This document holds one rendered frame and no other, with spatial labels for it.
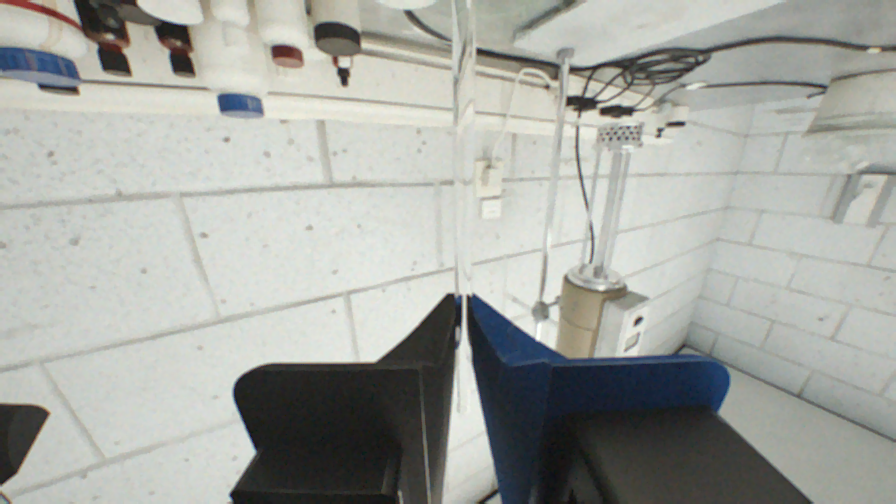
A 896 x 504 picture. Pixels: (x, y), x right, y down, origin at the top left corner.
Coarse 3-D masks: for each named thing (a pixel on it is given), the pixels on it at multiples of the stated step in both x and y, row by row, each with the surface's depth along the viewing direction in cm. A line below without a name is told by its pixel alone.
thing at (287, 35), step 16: (256, 0) 23; (272, 0) 23; (288, 0) 24; (272, 16) 24; (288, 16) 24; (304, 16) 25; (272, 32) 24; (288, 32) 24; (304, 32) 26; (272, 48) 25; (288, 48) 25; (304, 48) 27; (288, 64) 27
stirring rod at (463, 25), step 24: (456, 0) 6; (456, 24) 6; (456, 48) 6; (456, 72) 6; (456, 96) 6; (456, 120) 7; (456, 144) 7; (456, 168) 7; (456, 192) 7; (456, 216) 7; (456, 240) 8; (456, 264) 8; (456, 288) 8; (456, 312) 9; (456, 336) 9; (456, 360) 9; (456, 384) 10; (456, 408) 10
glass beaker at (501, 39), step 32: (384, 0) 6; (416, 0) 7; (448, 0) 8; (480, 0) 9; (512, 0) 8; (544, 0) 8; (576, 0) 7; (416, 32) 8; (448, 32) 9; (480, 32) 9; (512, 32) 9; (544, 32) 8; (576, 32) 7; (480, 64) 9
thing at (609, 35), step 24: (600, 0) 28; (624, 0) 28; (648, 0) 28; (672, 0) 28; (696, 0) 28; (720, 0) 28; (744, 0) 27; (768, 0) 27; (600, 24) 34; (624, 24) 33; (648, 24) 33; (672, 24) 33; (696, 24) 33; (576, 48) 41; (600, 48) 41; (624, 48) 40
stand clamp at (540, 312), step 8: (504, 296) 67; (512, 296) 65; (520, 304) 62; (536, 304) 56; (544, 304) 56; (552, 304) 58; (536, 312) 56; (544, 312) 55; (536, 320) 57; (544, 320) 55; (552, 320) 54
